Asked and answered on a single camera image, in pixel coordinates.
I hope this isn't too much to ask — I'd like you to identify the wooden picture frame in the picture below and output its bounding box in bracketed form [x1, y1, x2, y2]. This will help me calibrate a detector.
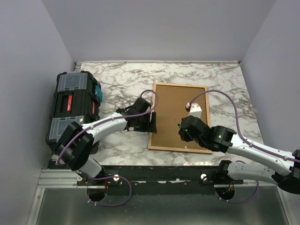
[148, 82, 212, 154]

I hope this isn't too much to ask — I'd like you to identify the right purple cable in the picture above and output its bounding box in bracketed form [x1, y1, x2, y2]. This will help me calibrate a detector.
[187, 90, 300, 205]

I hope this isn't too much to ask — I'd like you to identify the black toolbox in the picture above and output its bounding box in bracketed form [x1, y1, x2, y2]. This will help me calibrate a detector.
[45, 71, 103, 147]

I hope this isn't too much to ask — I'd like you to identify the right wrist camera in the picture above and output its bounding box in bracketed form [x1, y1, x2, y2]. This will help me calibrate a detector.
[185, 103, 202, 119]

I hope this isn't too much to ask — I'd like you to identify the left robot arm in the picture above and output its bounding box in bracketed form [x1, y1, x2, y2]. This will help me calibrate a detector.
[51, 97, 156, 185]

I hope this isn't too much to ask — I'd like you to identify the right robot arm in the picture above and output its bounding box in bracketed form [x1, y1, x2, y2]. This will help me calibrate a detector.
[178, 115, 300, 195]

